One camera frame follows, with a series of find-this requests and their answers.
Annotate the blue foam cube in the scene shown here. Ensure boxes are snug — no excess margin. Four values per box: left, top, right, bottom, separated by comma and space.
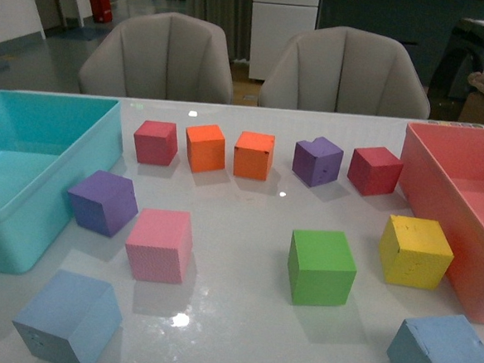
12, 269, 122, 363
387, 315, 484, 363

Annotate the right orange foam cube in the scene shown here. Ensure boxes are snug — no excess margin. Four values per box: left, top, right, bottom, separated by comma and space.
233, 131, 275, 182

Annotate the orange foam cube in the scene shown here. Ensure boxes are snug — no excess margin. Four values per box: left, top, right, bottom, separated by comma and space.
233, 131, 275, 182
186, 124, 225, 173

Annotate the left orange foam cube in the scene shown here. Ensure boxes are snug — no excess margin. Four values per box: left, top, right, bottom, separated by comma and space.
186, 124, 225, 173

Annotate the notched purple foam cube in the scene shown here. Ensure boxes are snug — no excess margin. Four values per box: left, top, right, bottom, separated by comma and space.
292, 136, 344, 187

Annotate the left red foam cube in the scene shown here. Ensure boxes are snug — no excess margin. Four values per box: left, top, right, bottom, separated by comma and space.
133, 120, 178, 167

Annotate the red foam cube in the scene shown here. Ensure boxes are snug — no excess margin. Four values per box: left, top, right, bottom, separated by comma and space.
347, 147, 404, 196
133, 120, 178, 167

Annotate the pink foam cube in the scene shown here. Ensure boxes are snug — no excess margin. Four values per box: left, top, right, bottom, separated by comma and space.
125, 208, 193, 284

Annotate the green foam cube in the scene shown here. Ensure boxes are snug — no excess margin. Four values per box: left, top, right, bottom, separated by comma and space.
288, 230, 357, 307

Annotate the right red foam cube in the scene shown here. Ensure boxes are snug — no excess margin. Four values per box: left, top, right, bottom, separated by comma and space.
347, 147, 404, 196

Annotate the left purple foam cube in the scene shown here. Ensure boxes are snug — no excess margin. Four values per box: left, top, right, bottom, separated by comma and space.
67, 170, 138, 237

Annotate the left beige chair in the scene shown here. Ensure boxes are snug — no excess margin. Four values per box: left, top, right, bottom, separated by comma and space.
78, 12, 234, 104

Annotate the beige chair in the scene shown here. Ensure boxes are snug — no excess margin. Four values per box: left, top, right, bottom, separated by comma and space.
78, 12, 234, 104
259, 27, 431, 119

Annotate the right beige chair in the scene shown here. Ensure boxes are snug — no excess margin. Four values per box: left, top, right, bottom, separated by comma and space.
259, 27, 431, 119

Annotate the white drawer cabinet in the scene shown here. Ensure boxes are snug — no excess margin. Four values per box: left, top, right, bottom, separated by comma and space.
249, 0, 320, 80

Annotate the grey curtain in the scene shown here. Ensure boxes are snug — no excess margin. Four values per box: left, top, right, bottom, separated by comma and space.
186, 0, 253, 61

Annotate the yellow foam cube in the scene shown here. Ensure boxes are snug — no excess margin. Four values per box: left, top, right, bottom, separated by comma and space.
379, 215, 454, 290

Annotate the teal plastic bin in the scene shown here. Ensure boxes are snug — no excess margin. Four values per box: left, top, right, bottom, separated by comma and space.
0, 90, 123, 274

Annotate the pink plastic bin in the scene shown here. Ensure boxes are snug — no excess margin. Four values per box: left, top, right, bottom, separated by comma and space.
399, 122, 484, 324

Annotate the red bin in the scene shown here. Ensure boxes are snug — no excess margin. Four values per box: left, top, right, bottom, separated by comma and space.
90, 0, 113, 23

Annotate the dark grey counter cabinet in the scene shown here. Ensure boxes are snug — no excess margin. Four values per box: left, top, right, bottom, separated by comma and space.
317, 0, 484, 85

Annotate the black appliance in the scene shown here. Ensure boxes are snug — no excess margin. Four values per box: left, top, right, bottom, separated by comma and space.
428, 17, 484, 101

